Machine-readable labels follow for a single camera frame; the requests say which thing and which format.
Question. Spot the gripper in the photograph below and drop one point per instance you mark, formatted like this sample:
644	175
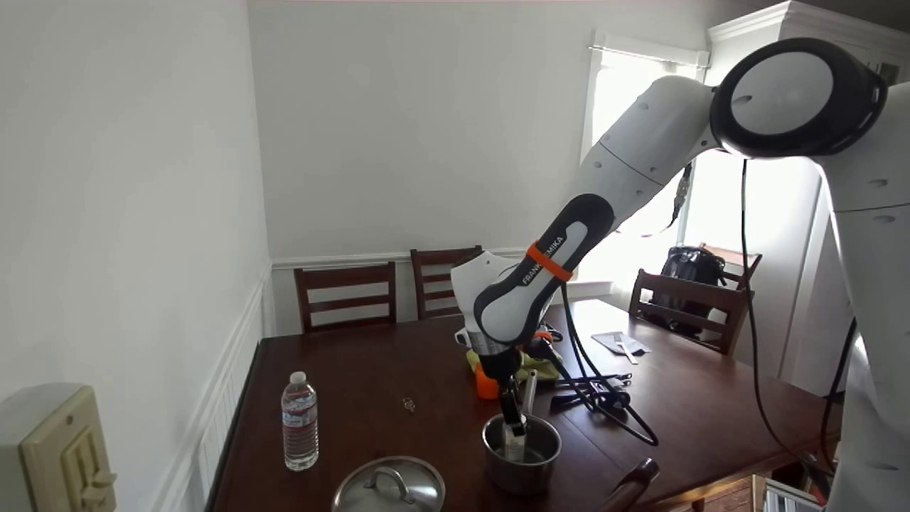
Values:
501	364

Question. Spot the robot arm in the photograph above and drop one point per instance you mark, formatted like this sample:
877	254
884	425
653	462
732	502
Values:
640	149

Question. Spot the metallic bowl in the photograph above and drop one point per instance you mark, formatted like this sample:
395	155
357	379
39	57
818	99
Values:
522	475

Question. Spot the clear plastic water bottle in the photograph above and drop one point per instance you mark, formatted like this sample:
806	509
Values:
300	427

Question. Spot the orange plastic object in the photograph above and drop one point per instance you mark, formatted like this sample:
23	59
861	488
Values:
486	387

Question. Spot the yellow-green cloth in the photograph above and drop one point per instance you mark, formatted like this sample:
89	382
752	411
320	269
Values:
537	368

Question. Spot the white mug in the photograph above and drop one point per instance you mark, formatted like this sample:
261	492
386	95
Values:
462	337

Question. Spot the black folded stand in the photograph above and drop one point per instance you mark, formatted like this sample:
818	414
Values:
590	395

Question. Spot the grey paper sheet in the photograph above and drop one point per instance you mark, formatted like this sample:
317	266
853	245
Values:
617	343

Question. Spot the dark wooden chair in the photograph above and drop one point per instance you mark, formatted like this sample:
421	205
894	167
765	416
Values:
345	279
686	293
739	259
435	257

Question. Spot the small white utensil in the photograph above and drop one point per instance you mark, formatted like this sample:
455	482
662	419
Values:
627	351

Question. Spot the steel pot lid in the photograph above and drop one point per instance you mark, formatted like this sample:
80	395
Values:
387	491

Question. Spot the black backpack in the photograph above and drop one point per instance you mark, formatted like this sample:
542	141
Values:
689	270

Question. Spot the window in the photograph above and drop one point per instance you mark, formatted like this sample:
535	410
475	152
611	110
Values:
640	71

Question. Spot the white cabinet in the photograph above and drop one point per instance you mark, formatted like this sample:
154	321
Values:
796	227

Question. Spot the beige wall switch plate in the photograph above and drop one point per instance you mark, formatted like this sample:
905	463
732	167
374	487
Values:
53	455

